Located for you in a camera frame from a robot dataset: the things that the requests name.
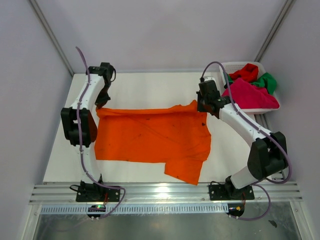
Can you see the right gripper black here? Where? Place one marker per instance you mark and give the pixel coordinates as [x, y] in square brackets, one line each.
[202, 106]

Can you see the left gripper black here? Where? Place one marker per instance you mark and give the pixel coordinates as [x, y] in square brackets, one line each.
[102, 99]

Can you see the orange t shirt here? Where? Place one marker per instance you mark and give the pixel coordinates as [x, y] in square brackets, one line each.
[177, 136]

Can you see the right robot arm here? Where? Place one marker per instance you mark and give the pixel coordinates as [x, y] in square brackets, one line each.
[268, 150]

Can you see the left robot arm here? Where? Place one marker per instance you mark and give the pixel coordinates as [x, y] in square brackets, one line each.
[80, 129]

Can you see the magenta t shirt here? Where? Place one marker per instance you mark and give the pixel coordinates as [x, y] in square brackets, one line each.
[249, 96]

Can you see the white plastic basket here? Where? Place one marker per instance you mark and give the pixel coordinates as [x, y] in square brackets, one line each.
[231, 67]

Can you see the red t shirt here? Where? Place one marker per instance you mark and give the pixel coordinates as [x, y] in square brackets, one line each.
[249, 73]

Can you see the green t shirt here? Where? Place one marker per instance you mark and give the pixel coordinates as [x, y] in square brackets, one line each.
[266, 81]

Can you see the right controller board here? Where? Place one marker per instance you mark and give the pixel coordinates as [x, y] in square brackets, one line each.
[235, 209]

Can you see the controller board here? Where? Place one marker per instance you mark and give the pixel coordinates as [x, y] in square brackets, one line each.
[96, 211]
[235, 209]

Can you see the left controller board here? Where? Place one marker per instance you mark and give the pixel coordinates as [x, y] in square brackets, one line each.
[96, 211]

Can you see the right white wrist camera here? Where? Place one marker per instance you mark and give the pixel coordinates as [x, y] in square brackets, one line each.
[209, 78]

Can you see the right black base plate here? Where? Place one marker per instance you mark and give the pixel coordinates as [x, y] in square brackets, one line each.
[227, 192]

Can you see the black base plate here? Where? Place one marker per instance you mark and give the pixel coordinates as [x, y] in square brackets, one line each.
[94, 193]
[227, 192]

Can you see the left frame post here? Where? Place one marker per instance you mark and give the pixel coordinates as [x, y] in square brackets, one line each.
[49, 32]

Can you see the frame post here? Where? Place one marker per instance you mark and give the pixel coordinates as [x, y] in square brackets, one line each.
[49, 32]
[274, 29]

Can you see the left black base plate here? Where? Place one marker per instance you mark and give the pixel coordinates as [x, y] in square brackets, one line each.
[94, 193]

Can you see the right frame post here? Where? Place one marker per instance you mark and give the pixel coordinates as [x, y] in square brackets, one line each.
[274, 29]

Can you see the white slotted cable duct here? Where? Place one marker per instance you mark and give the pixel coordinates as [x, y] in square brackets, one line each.
[140, 209]

